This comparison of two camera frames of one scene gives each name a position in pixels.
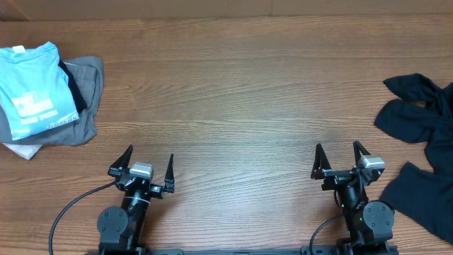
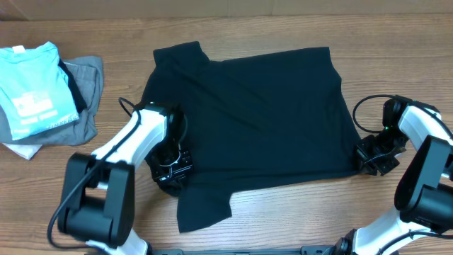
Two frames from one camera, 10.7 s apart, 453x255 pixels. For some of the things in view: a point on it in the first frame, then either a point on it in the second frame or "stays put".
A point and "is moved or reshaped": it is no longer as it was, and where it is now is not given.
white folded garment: (25, 151) stays put
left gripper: (157, 191) to (173, 177)
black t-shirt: (425, 114) is moved or reshaped
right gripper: (321, 169) to (369, 164)
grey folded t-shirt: (88, 74) stays put
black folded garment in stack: (78, 96) stays put
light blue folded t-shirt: (36, 95) stays put
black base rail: (331, 251) stays put
